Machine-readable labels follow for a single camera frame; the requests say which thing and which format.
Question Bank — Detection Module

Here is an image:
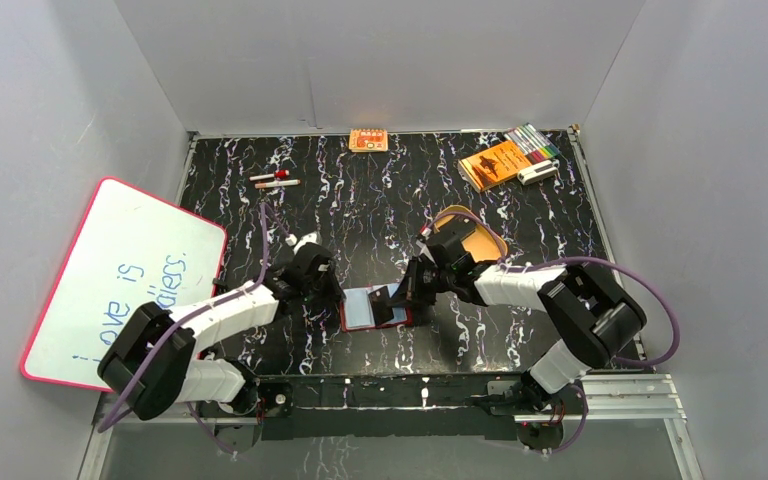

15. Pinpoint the small orange notepad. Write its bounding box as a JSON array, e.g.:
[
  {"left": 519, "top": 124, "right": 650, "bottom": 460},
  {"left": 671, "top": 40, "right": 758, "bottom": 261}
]
[{"left": 348, "top": 129, "right": 388, "bottom": 153}]

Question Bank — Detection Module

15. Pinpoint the white whiteboard eraser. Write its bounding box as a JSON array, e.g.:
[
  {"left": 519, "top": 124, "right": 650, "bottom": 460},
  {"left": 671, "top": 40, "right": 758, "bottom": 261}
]
[{"left": 517, "top": 160, "right": 557, "bottom": 185}]

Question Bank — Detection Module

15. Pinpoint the orange book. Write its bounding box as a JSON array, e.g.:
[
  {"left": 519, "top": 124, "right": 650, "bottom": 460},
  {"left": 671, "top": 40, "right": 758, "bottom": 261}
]
[{"left": 457, "top": 140, "right": 532, "bottom": 192}]

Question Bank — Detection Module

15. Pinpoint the yellow oval tray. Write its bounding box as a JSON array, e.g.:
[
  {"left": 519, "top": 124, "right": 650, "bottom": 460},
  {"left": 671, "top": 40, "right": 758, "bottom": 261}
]
[{"left": 431, "top": 205, "right": 509, "bottom": 261}]

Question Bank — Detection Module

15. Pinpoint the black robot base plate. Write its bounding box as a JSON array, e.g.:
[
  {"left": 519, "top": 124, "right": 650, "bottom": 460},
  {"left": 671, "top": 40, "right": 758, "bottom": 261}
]
[{"left": 195, "top": 373, "right": 587, "bottom": 453}]

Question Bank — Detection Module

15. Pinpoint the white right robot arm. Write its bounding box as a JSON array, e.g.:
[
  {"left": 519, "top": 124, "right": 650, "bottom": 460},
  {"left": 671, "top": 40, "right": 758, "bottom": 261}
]
[{"left": 370, "top": 211, "right": 647, "bottom": 414}]

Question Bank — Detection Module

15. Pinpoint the red capped marker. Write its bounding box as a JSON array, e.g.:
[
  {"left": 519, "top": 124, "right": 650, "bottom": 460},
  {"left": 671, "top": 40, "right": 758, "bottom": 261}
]
[{"left": 249, "top": 170, "right": 289, "bottom": 182}]

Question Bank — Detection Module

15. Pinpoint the pink framed whiteboard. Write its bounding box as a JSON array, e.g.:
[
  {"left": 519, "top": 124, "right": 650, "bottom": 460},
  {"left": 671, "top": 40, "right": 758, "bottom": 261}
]
[{"left": 20, "top": 177, "right": 227, "bottom": 392}]

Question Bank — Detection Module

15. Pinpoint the orange white marker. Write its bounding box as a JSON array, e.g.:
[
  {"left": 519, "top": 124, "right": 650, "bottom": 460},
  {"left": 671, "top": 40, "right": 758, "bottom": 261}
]
[{"left": 254, "top": 179, "right": 301, "bottom": 189}]

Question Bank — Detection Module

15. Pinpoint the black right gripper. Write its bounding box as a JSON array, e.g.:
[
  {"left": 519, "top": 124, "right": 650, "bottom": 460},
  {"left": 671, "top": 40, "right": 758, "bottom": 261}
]
[{"left": 388, "top": 257, "right": 454, "bottom": 309}]

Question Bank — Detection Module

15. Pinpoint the red leather card holder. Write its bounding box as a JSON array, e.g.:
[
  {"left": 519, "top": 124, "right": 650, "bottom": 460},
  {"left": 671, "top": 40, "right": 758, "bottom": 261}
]
[{"left": 339, "top": 283, "right": 413, "bottom": 332}]

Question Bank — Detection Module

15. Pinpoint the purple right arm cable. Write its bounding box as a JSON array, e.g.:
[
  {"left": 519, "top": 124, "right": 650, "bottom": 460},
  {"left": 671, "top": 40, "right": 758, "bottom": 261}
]
[{"left": 420, "top": 210, "right": 682, "bottom": 455}]

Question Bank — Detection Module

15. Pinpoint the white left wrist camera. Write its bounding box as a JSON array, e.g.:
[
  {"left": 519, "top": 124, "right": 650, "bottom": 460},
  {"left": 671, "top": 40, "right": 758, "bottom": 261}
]
[{"left": 285, "top": 231, "right": 321, "bottom": 252}]

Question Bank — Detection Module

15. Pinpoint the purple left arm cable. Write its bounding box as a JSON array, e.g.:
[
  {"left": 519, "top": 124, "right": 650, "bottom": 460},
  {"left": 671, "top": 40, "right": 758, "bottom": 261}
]
[{"left": 97, "top": 202, "right": 296, "bottom": 458}]

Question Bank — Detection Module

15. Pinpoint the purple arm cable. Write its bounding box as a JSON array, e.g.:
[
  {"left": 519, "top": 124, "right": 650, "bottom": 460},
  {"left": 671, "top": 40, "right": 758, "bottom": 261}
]
[
  {"left": 97, "top": 202, "right": 296, "bottom": 458},
  {"left": 420, "top": 210, "right": 682, "bottom": 455}
]

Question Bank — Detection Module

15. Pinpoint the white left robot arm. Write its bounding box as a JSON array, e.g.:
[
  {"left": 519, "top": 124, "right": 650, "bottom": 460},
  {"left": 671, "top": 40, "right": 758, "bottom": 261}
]
[{"left": 97, "top": 242, "right": 344, "bottom": 420}]

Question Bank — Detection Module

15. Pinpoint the pack of coloured markers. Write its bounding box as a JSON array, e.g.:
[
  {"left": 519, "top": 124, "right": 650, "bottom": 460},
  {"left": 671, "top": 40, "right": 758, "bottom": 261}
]
[{"left": 504, "top": 123, "right": 560, "bottom": 164}]

